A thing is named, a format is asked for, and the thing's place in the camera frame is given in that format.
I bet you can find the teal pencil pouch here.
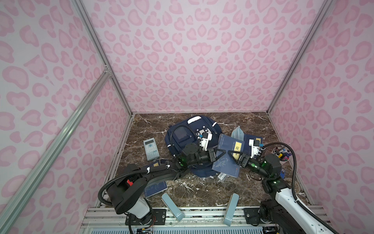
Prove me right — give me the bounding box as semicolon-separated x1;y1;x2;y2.
231;126;245;141

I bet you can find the navy blue student backpack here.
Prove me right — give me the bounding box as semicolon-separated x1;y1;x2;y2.
164;115;223;178

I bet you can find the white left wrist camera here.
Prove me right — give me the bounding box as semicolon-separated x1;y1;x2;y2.
198;132;212;151

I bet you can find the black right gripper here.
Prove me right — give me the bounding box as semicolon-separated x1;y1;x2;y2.
229;152;270;179

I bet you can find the left teal stand block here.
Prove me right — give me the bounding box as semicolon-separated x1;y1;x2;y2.
161;193;185;222

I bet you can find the grey pocket calculator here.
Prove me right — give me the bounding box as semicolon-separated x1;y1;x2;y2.
143;138;160;161

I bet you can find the right teal stand block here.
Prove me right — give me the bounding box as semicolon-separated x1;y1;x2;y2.
223;193;239;226

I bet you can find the pink pen holder cup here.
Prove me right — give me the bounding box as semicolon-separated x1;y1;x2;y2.
272;146;293;164

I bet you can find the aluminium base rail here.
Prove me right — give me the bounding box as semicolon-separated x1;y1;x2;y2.
78;204;334;234

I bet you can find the navy book yellow label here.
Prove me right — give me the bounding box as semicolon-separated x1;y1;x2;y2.
244;134;263;150

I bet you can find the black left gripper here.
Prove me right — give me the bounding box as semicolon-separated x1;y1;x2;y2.
187;148;227;168

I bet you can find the teal stand block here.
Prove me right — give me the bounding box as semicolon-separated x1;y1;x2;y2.
223;193;239;226
161;193;185;222

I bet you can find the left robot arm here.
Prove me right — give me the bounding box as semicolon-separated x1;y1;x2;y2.
98;143;226;219

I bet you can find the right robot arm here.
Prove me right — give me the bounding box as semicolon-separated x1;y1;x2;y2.
228;142;338;234

